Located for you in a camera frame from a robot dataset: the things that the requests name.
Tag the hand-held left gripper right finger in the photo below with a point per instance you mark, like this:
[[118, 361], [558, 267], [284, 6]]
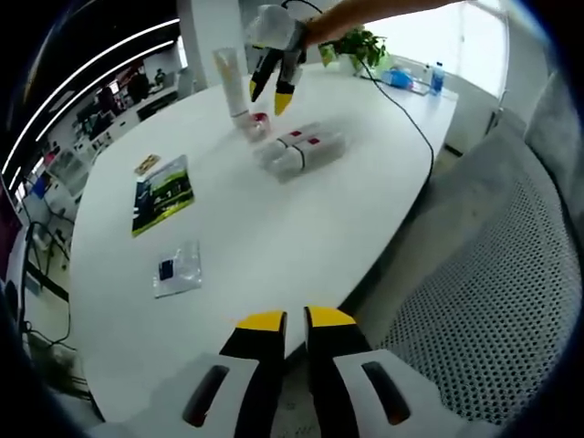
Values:
[[333, 360]]

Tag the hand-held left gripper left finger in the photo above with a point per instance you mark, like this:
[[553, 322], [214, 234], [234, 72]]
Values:
[[255, 360]]

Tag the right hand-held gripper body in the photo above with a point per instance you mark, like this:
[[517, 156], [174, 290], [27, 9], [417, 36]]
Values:
[[274, 27]]

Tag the white skincare tube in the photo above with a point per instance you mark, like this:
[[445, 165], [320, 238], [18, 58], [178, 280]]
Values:
[[232, 82]]

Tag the pump skincare bottle red collar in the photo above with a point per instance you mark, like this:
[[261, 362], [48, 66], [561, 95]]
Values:
[[253, 128]]

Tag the clear plastic skincare sachet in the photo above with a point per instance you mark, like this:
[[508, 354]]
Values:
[[182, 274]]

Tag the green black skincare sachet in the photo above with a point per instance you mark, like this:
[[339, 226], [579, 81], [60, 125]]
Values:
[[162, 201]]

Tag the blue water bottle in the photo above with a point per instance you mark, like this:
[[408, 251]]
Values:
[[437, 80]]

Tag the potted green plant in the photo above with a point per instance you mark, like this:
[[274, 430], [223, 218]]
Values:
[[360, 45]]

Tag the blue plastic pack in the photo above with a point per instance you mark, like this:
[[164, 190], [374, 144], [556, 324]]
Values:
[[397, 77]]

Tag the white mesh office chair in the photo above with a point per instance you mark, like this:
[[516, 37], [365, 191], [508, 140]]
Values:
[[493, 319]]

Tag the white standing desk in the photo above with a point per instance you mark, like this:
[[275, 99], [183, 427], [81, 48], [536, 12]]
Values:
[[50, 285]]

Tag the grey textured cloth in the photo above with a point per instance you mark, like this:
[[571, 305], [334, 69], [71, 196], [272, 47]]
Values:
[[561, 137]]

